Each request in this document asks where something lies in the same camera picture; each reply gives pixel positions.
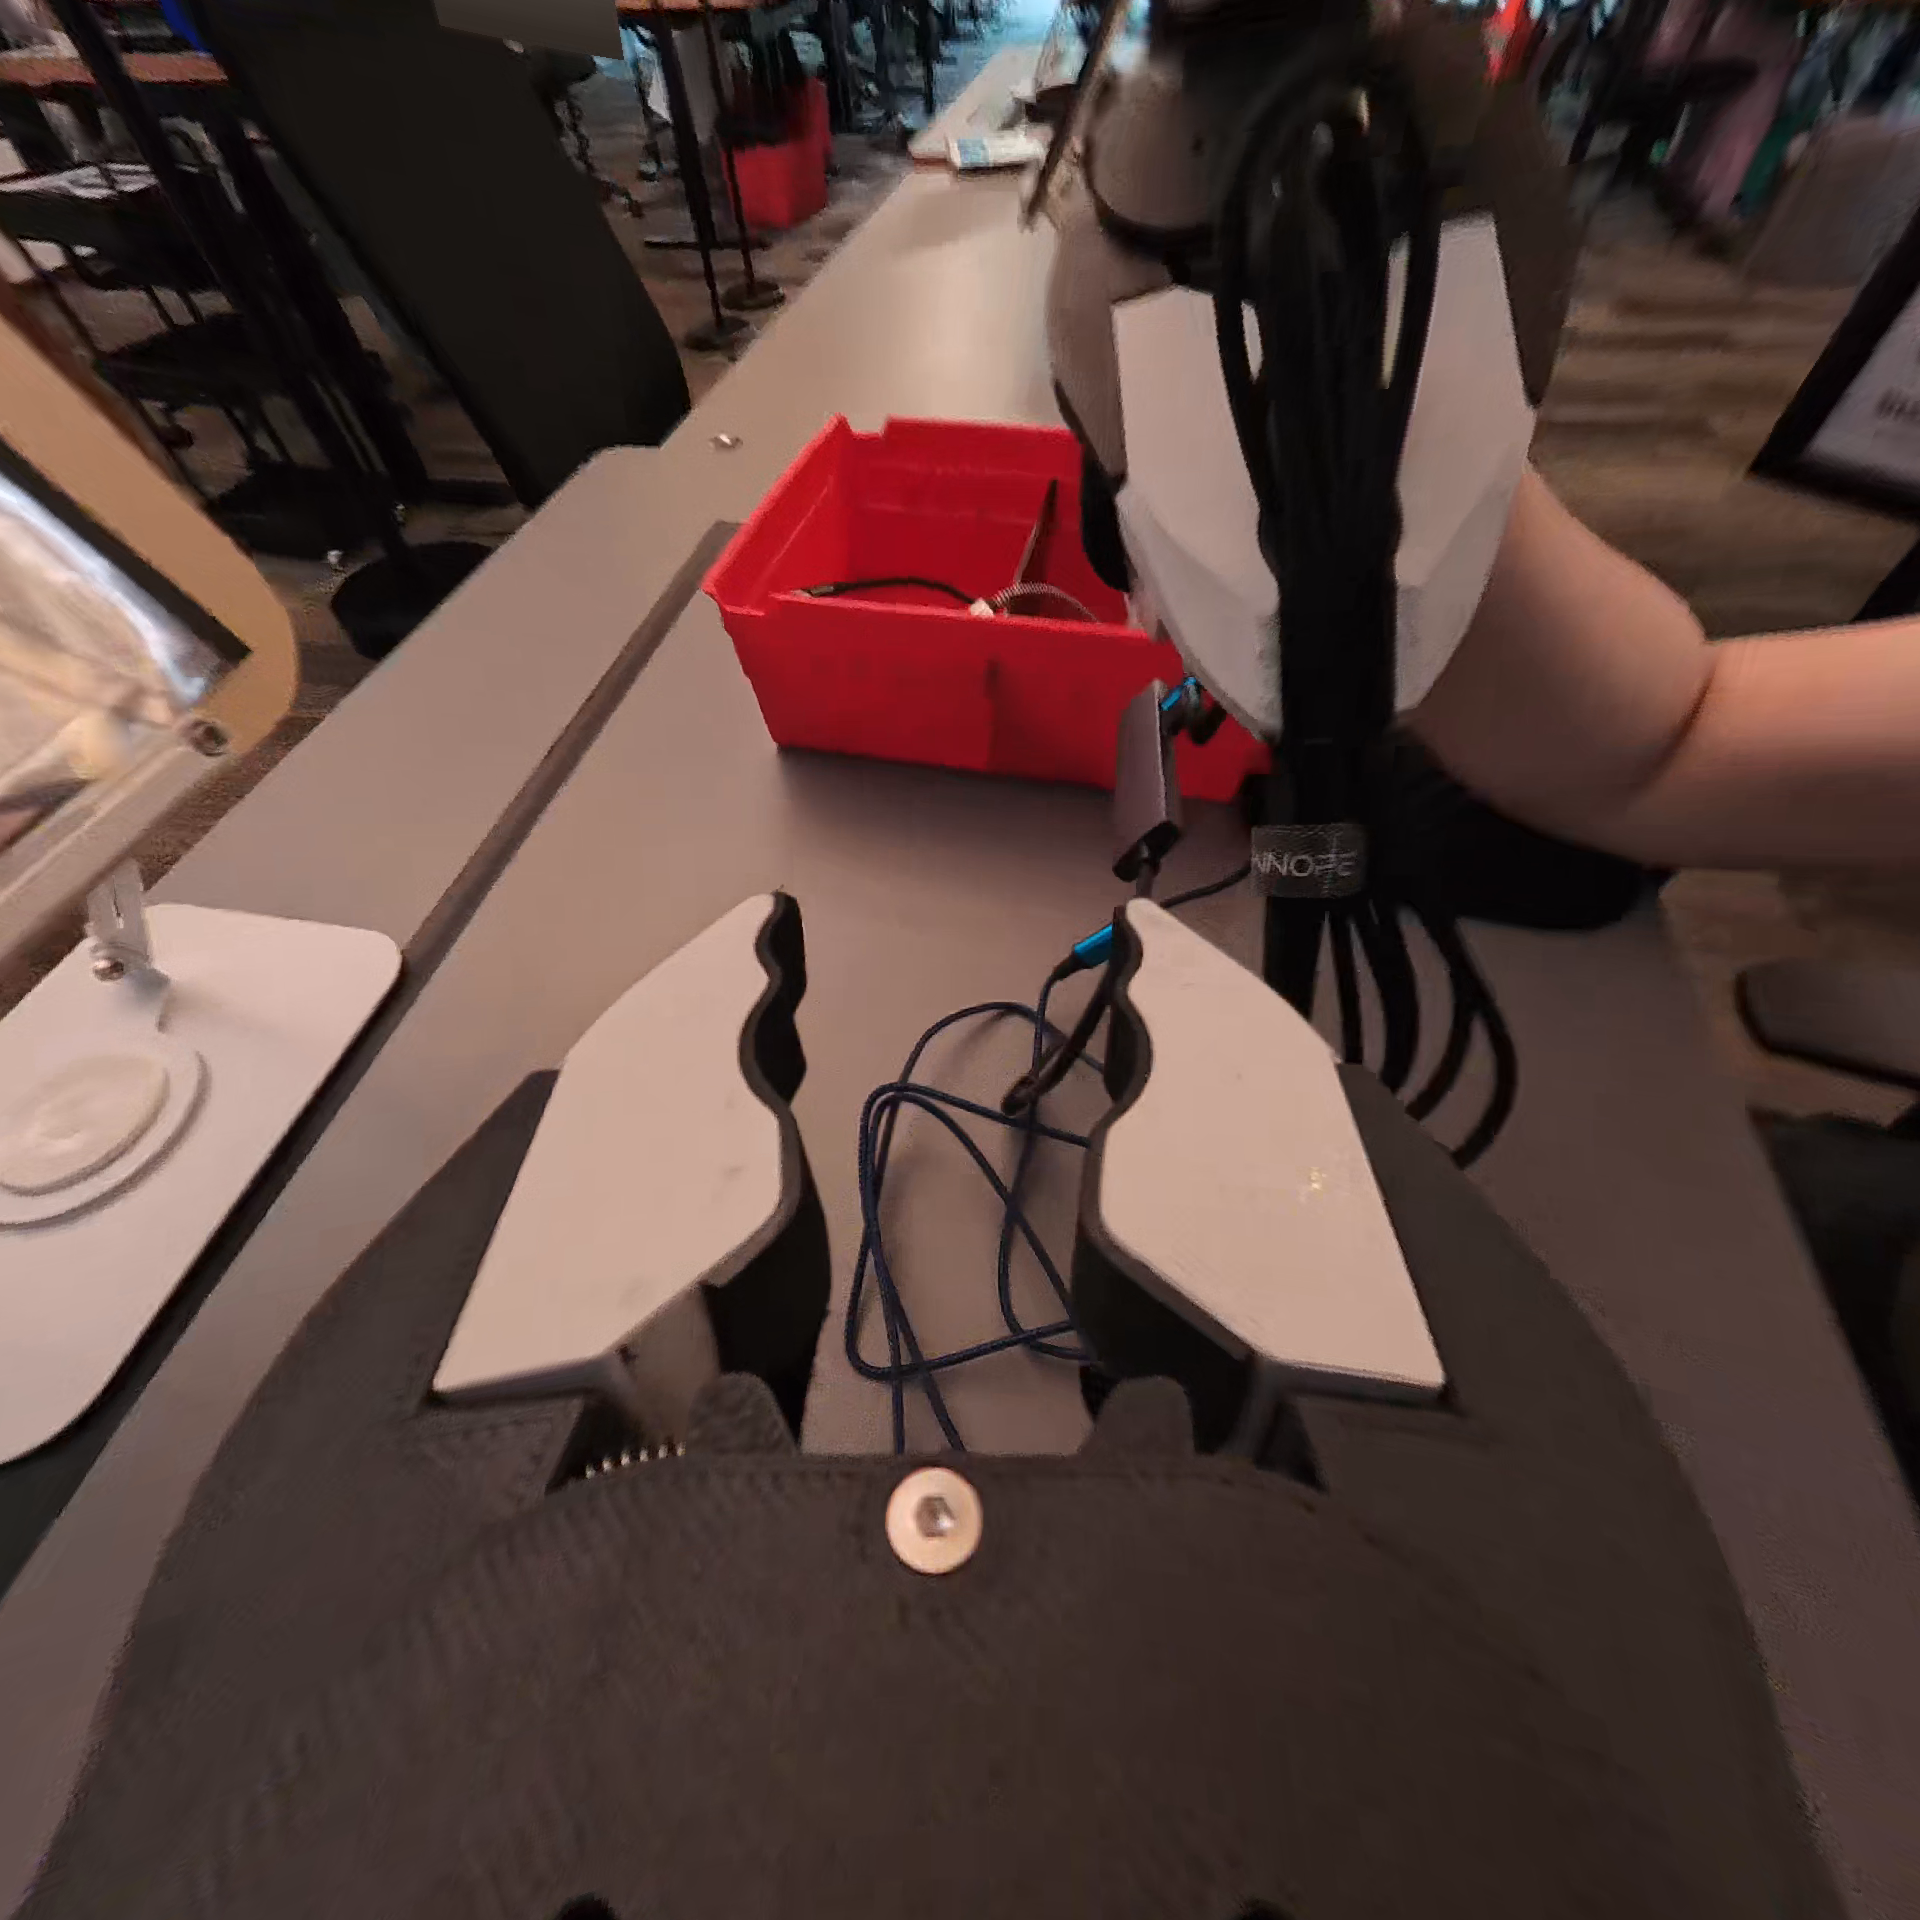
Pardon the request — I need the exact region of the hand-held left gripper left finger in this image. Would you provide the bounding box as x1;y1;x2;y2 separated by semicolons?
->
432;893;829;1446

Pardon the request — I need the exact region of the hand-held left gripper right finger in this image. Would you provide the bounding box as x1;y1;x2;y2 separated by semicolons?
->
1076;896;1452;1454

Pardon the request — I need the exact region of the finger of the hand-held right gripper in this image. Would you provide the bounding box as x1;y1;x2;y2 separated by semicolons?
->
1110;286;1290;742
1387;215;1540;730

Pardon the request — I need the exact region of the black cable with strap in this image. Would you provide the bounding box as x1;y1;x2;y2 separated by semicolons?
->
1200;46;1520;1174

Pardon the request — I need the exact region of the thin blue cable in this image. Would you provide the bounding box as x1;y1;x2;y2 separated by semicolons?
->
843;914;1146;1454

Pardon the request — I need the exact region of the dark grey usb hub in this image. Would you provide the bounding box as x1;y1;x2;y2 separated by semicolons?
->
1110;681;1186;846

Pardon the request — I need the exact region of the red plastic bin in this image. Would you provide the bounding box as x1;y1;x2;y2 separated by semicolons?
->
702;417;1277;801

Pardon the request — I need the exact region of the person's right forearm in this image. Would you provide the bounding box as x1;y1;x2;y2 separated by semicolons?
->
1401;464;1920;877

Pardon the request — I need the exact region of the red storage crate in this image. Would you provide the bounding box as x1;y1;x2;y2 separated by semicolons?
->
728;83;835;231

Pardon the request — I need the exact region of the black wrist rest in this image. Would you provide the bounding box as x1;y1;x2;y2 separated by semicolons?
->
1380;736;1652;936

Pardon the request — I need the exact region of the black framed marker sign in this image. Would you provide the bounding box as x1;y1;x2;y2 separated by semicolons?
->
1750;256;1920;519

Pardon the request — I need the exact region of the white screen stand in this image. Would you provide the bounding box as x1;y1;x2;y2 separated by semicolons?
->
0;862;404;1465

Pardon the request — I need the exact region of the black office chair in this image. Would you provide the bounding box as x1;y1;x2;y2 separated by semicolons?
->
195;0;692;513

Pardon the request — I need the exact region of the black metal rack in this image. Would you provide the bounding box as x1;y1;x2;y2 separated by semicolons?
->
0;0;437;528

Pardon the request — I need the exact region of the black cable with silver plug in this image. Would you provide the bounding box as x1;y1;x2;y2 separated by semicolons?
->
786;574;1137;629

